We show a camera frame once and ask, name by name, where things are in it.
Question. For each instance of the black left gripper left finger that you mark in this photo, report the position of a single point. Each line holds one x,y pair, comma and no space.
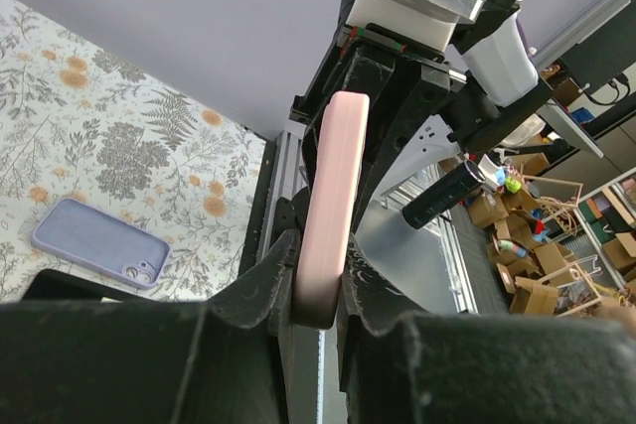
225,360

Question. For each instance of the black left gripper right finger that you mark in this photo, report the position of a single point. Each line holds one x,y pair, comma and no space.
401,364

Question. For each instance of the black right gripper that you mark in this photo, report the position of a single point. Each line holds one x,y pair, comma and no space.
405,81

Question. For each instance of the black phone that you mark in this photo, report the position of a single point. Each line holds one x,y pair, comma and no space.
54,285

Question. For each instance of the lilac phone case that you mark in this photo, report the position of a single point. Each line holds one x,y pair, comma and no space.
98,241

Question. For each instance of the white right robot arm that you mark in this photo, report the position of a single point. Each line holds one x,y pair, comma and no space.
494,88

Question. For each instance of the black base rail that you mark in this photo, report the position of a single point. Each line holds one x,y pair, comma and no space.
279,176

